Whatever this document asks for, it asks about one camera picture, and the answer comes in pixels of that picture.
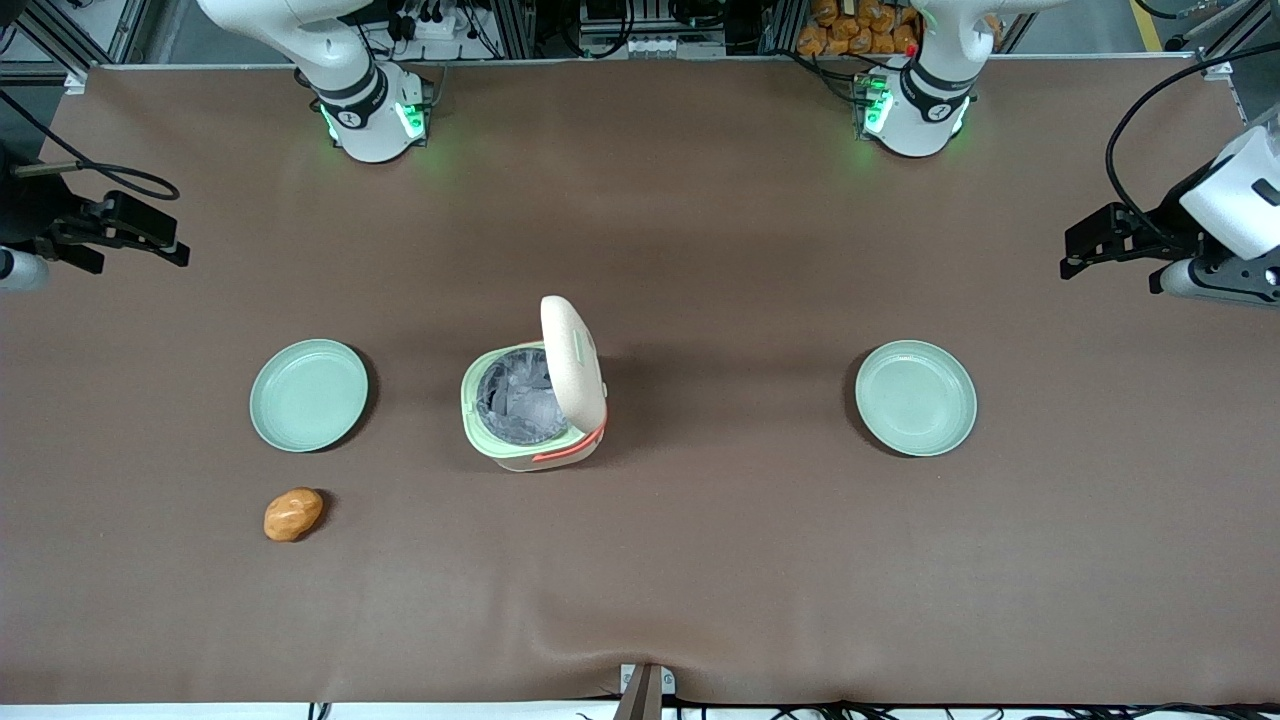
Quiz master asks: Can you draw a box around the beige rice cooker orange trim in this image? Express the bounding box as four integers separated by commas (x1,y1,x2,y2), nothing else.
460,294,610,473

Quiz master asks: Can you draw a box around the pale green round plate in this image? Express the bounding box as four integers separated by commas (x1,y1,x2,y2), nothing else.
854,340,978,458
249,339,370,454

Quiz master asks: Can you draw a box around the orange-brown bread roll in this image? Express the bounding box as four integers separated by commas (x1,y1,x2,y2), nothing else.
263,487,325,543

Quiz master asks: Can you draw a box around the bag of orange bread rolls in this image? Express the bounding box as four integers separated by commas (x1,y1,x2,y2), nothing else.
797,0,919,57

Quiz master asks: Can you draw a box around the white power strip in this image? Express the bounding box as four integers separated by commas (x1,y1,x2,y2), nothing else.
404,5,473,43

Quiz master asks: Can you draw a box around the brown table mat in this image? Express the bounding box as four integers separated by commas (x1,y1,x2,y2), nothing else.
0,58,1280,707

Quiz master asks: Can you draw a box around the metal table edge clamp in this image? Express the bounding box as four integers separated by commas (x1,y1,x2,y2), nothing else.
612,663,678,720

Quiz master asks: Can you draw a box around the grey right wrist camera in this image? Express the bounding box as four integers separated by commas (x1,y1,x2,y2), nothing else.
0,247,51,294

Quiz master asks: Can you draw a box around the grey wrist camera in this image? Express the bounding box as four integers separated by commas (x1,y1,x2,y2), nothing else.
1149,257,1280,309
0,247,51,294

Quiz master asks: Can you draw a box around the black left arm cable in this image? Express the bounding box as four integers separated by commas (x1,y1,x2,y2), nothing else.
1104,40,1280,247

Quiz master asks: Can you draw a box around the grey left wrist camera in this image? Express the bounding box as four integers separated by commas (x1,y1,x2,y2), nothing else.
1149,257,1280,309

